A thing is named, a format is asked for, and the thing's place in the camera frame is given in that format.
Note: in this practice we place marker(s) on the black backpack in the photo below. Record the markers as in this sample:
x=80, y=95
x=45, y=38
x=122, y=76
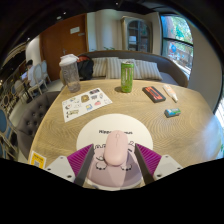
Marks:
x=85, y=68

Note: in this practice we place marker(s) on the brown wooden door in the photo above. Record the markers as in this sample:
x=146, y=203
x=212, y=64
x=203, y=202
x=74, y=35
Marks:
x=56, y=43

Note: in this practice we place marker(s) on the person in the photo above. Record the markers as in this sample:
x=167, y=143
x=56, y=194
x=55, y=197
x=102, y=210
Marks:
x=29, y=71

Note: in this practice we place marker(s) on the dark-framed window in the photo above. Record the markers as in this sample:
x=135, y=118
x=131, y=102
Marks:
x=176, y=43

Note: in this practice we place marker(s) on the small green blue pack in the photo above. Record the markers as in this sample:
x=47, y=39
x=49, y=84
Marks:
x=172, y=112

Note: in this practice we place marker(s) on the blue upholstered chair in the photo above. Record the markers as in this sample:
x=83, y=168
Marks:
x=5, y=130

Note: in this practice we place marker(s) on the green drink can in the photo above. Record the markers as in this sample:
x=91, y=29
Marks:
x=127, y=77

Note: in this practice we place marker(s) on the white sticker sheet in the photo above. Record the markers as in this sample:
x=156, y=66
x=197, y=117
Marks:
x=85, y=104

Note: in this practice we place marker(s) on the white door sign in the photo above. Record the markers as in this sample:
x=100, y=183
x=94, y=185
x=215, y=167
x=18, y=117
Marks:
x=74, y=30

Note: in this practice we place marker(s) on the striped cushion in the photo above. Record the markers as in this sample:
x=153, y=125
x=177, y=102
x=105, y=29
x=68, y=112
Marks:
x=148, y=70
x=114, y=68
x=99, y=67

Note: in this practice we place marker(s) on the white orange squeeze tube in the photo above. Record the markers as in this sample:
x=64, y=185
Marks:
x=170, y=92

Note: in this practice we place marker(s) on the large side window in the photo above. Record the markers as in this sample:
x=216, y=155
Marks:
x=220, y=126

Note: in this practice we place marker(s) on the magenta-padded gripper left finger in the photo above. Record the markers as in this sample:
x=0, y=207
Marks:
x=60, y=168

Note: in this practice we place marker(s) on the white chairs group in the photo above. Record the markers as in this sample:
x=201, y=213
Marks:
x=40, y=76

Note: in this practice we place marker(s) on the grey tufted armchair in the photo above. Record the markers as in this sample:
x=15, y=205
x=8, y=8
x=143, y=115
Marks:
x=33, y=120

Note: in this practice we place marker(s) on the curved brown sofa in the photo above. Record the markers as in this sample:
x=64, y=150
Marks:
x=166, y=65

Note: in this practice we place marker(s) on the clear shaker bottle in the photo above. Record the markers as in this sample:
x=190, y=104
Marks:
x=70, y=75

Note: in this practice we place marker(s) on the arched glass-door cabinet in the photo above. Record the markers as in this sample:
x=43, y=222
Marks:
x=137, y=33

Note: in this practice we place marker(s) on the flat black box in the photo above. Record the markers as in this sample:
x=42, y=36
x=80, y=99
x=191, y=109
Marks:
x=153, y=94

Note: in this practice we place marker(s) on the round white mouse pad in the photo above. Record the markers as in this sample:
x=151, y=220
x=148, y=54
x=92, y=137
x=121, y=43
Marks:
x=100, y=130

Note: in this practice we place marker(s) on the yellow square card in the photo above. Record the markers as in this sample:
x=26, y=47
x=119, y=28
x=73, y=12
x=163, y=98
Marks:
x=37, y=160

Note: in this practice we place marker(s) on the pink computer mouse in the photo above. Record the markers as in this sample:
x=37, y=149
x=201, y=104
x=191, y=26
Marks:
x=116, y=148

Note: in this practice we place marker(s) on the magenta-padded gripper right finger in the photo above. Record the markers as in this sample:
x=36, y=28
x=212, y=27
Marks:
x=168, y=166

